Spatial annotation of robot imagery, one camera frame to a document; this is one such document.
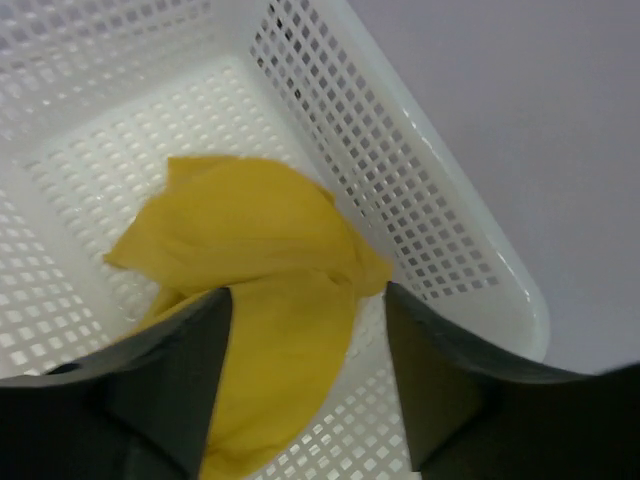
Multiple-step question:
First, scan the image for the yellow bra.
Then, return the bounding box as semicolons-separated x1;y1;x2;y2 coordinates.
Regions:
104;155;392;479

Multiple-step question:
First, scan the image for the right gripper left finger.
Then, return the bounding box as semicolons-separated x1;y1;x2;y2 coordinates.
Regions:
1;288;233;479

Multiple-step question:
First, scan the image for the white plastic mesh basket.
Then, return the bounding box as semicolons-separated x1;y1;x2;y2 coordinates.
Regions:
0;0;551;480

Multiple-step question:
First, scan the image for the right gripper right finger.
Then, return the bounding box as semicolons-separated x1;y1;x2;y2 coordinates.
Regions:
384;283;639;479

